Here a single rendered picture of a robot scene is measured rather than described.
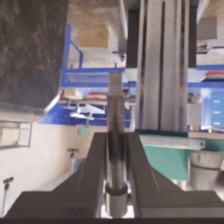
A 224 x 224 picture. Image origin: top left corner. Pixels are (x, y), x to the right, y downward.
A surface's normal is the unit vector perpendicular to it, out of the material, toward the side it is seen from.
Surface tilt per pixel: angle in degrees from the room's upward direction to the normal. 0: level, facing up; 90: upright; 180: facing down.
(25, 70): 90
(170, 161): 90
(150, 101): 90
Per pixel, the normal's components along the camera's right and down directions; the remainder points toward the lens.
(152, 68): -0.17, -0.11
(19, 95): 0.97, 0.04
